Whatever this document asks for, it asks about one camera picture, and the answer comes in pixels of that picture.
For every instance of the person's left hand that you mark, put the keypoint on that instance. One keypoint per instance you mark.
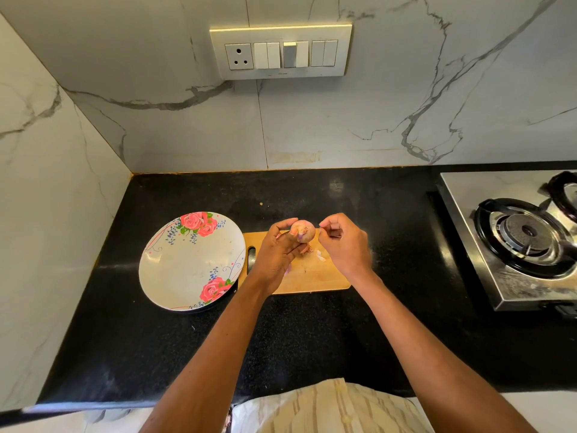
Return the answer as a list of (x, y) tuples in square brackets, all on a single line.
[(270, 261)]

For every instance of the person's right hand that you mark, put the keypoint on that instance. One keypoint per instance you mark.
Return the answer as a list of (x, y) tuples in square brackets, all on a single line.
[(347, 249)]

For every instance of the pile of onion peels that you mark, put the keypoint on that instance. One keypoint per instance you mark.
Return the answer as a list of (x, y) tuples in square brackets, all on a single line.
[(316, 257)]

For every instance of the small pink onion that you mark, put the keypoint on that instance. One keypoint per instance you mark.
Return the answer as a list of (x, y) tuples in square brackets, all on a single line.
[(302, 231)]

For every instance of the person's left forearm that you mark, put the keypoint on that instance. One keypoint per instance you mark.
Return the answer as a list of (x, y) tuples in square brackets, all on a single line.
[(212, 365)]

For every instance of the person's right forearm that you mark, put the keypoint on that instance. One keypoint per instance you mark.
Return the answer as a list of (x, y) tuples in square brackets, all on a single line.
[(428, 361)]

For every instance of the wooden cutting board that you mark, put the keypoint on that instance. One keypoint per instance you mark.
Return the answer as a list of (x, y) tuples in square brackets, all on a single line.
[(311, 277)]

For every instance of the black stone countertop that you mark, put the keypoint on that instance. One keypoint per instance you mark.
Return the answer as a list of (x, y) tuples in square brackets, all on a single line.
[(397, 198)]

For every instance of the white floral plate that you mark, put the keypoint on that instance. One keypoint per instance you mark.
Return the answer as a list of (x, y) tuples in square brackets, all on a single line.
[(187, 263)]

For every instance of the stainless steel gas stove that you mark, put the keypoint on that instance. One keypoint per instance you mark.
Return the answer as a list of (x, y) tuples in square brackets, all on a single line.
[(458, 192)]

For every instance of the beige striped garment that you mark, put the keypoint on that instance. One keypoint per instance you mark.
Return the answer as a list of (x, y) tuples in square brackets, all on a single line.
[(333, 410)]

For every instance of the black stove burner grate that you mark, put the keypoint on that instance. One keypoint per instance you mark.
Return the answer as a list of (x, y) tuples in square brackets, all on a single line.
[(564, 194), (525, 237)]

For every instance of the grey slipper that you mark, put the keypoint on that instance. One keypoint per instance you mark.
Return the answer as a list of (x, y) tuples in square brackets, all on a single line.
[(118, 414), (94, 415)]

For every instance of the white wall switch panel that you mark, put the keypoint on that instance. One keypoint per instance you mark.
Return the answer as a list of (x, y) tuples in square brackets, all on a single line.
[(279, 51)]

